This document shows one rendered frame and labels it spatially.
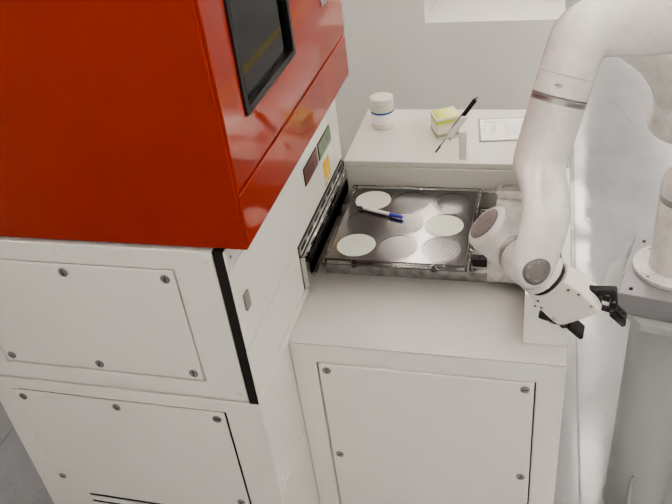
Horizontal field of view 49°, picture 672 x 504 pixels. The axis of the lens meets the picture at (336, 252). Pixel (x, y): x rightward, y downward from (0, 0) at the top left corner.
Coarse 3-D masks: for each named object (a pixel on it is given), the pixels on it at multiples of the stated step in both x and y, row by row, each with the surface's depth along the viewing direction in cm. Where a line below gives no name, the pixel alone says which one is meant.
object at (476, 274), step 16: (336, 272) 194; (352, 272) 192; (368, 272) 191; (384, 272) 190; (400, 272) 189; (416, 272) 187; (432, 272) 186; (448, 272) 185; (464, 272) 184; (480, 272) 183
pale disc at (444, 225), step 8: (440, 216) 196; (448, 216) 196; (432, 224) 193; (440, 224) 193; (448, 224) 192; (456, 224) 192; (432, 232) 190; (440, 232) 190; (448, 232) 189; (456, 232) 189
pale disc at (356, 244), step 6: (354, 234) 194; (360, 234) 193; (342, 240) 192; (348, 240) 192; (354, 240) 191; (360, 240) 191; (366, 240) 191; (372, 240) 190; (342, 246) 190; (348, 246) 189; (354, 246) 189; (360, 246) 189; (366, 246) 188; (372, 246) 188; (342, 252) 187; (348, 252) 187; (354, 252) 187; (360, 252) 187; (366, 252) 186
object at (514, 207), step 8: (504, 200) 203; (512, 200) 202; (520, 200) 202; (512, 208) 199; (520, 208) 199; (520, 216) 195; (488, 272) 178; (496, 272) 177; (488, 280) 179; (496, 280) 178; (504, 280) 178; (512, 280) 177
